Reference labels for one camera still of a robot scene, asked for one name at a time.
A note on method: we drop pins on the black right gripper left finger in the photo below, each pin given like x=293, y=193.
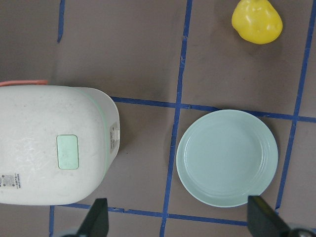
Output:
x=96, y=222

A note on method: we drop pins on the yellow toy pepper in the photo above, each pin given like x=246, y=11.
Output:
x=257, y=21

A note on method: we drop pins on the white rice cooker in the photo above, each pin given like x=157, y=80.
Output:
x=56, y=142

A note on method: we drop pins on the right green plate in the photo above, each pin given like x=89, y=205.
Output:
x=226, y=156

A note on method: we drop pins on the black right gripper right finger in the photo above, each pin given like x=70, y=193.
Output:
x=262, y=221

